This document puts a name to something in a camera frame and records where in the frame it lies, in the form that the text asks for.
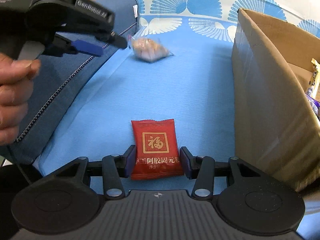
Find cardboard box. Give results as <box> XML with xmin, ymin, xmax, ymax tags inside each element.
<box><xmin>232</xmin><ymin>9</ymin><xmax>319</xmax><ymax>192</ymax></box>

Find purple candy bar wrapper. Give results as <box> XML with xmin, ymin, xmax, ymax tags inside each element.
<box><xmin>305</xmin><ymin>87</ymin><xmax>319</xmax><ymax>117</ymax></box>

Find red square snack packet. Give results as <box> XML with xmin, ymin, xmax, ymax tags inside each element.
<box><xmin>131</xmin><ymin>119</ymin><xmax>184</xmax><ymax>180</ymax></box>

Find yellow candy packet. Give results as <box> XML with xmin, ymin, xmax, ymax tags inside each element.
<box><xmin>309</xmin><ymin>58</ymin><xmax>319</xmax><ymax>97</ymax></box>

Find person left hand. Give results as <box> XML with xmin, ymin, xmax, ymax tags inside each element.
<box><xmin>0</xmin><ymin>54</ymin><xmax>41</xmax><ymax>146</ymax></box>

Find blue sofa armrest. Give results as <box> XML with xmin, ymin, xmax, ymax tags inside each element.
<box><xmin>1</xmin><ymin>0</ymin><xmax>137</xmax><ymax>164</ymax></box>

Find clear bag brown snacks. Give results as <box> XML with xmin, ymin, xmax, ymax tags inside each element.
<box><xmin>128</xmin><ymin>36</ymin><xmax>174</xmax><ymax>63</ymax></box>

